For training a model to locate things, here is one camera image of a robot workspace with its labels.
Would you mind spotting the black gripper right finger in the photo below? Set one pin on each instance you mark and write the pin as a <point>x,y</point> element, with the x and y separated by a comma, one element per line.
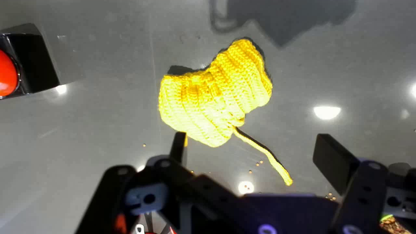
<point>359,186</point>

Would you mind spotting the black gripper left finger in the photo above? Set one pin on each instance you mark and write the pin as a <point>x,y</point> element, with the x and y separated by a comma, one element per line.
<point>143,199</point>

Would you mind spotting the yellow crocheted cloth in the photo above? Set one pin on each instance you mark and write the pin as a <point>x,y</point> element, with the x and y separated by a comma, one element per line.
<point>212,97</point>

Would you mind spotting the red emergency stop button box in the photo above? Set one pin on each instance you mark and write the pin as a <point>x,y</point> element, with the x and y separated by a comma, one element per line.
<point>26,65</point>

